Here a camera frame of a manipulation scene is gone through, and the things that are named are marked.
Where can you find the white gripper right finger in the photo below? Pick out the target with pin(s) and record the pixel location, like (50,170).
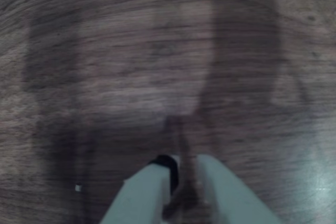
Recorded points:
(228,200)

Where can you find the small pale crumb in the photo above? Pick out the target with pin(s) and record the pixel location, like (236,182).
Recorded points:
(78,187)

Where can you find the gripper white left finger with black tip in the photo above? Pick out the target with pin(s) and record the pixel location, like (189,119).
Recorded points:
(141,197)

